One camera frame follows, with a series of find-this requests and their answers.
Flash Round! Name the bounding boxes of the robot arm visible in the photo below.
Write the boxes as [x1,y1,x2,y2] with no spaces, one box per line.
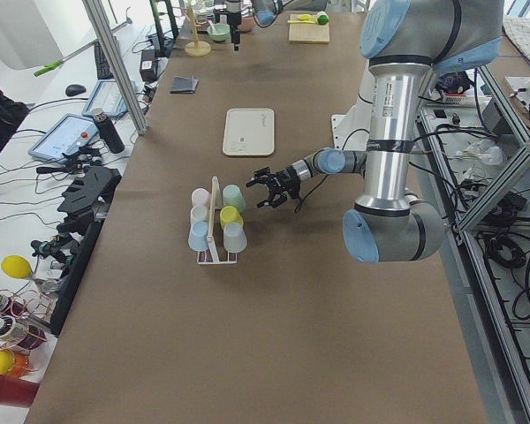
[251,1,504,262]

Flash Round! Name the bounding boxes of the green bowl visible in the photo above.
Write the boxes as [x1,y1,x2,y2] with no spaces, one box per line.
[207,23,230,42]

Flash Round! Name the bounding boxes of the pink bowl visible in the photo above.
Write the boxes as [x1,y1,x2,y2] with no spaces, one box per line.
[238,16,257,34]

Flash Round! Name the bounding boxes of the white cup rack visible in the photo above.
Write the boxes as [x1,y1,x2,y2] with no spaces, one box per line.
[196,176,238,265]

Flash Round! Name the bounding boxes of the aluminium frame post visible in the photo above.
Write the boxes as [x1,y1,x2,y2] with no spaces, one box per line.
[82,0,148,136]

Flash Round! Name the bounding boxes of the grey cup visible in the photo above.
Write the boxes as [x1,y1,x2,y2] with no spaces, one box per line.
[223,222,247,254]

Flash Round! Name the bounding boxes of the red cylinder container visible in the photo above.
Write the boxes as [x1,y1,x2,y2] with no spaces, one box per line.
[0,375,40,407]

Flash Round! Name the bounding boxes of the teach pendant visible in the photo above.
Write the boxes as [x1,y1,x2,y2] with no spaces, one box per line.
[81,79,127,118]
[27,114,99,163]

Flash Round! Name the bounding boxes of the grey folded cloth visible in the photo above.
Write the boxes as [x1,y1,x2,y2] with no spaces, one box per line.
[170,76,199,94]

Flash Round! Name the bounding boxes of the yellow plastic knife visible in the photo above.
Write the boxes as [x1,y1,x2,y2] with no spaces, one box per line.
[287,14,317,25]

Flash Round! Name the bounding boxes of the wooden cutting board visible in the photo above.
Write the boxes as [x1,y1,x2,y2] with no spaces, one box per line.
[287,13,330,44]

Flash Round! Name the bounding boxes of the blue cup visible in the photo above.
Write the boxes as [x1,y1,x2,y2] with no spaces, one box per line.
[188,221,208,253]

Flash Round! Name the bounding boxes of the lower teach pendant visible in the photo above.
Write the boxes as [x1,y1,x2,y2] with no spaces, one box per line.
[27,114,99,163]

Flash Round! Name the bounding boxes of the yellow cup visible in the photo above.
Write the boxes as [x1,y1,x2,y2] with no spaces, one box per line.
[219,205,244,229]

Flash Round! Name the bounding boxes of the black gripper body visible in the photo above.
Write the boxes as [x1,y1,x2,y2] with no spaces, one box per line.
[269,166,300,200]
[227,12,241,44]

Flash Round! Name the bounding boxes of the green cup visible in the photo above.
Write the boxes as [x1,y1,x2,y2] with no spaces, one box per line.
[222,184,246,213]

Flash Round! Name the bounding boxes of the cream cup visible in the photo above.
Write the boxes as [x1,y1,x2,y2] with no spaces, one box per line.
[190,205,209,225]

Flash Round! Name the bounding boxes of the upper teach pendant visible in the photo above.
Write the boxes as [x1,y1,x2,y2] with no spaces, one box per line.
[81,79,127,118]

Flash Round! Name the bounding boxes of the black computer mouse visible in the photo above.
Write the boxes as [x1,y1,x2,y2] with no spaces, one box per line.
[64,84,87,97]

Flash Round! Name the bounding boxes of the wooden cup stand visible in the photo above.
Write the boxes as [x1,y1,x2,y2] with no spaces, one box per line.
[181,1,211,57]

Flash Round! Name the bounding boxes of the pink cup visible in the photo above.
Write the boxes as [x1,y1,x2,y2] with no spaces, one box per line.
[191,187,211,207]

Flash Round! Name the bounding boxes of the black bottle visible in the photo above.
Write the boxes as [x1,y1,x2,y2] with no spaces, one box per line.
[91,108,125,154]

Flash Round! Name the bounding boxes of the cream rabbit tray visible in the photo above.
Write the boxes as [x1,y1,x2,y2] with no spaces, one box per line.
[222,108,275,156]

